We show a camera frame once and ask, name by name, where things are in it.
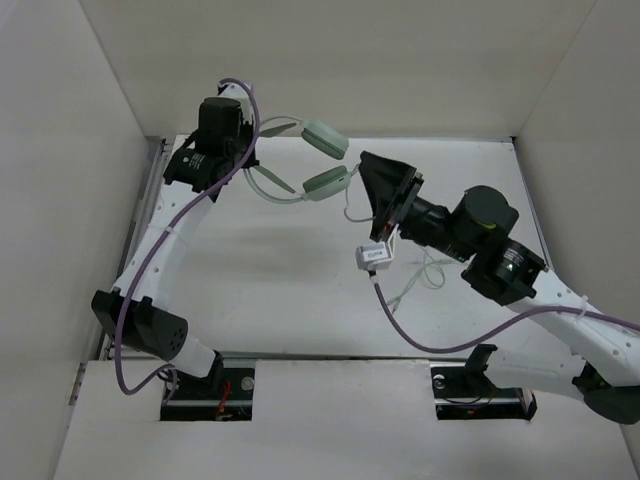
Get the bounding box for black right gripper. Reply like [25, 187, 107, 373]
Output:
[360, 146, 475, 261]

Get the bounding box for light green headphones with cable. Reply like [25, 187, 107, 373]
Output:
[243, 116, 446, 314]

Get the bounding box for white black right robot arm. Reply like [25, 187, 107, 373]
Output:
[356, 151, 639, 425]

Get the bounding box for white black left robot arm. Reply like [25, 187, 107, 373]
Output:
[91, 78, 260, 397]

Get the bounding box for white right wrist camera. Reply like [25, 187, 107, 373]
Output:
[355, 242, 394, 271]

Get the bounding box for aluminium table edge rail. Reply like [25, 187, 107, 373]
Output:
[97, 137, 169, 361]

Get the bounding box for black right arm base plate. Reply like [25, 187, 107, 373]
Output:
[430, 363, 538, 421]

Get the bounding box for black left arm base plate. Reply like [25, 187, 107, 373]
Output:
[159, 359, 256, 422]

